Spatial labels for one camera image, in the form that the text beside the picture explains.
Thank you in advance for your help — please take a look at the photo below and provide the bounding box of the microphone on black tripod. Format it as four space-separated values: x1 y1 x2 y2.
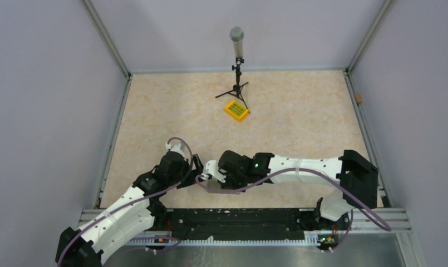
215 26 249 108

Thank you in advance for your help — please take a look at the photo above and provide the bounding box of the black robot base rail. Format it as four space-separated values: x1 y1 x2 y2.
151 208 350 241

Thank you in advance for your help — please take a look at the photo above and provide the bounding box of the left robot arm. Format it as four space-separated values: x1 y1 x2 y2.
55 149 203 266

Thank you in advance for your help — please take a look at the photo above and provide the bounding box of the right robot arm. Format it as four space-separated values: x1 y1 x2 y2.
204 150 378 229

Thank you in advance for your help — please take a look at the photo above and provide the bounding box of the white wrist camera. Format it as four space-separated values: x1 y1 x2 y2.
202 160 226 183
165 142 186 157

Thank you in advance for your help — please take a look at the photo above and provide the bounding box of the white remote control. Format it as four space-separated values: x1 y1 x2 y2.
203 179 222 193

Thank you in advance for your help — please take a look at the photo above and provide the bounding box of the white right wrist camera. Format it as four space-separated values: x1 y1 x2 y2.
202 160 226 183

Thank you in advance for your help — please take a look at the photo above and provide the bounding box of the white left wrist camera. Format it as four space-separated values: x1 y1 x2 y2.
165 142 186 157

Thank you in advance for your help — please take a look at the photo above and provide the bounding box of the yellow box with green grid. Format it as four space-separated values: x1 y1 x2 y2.
224 100 250 122

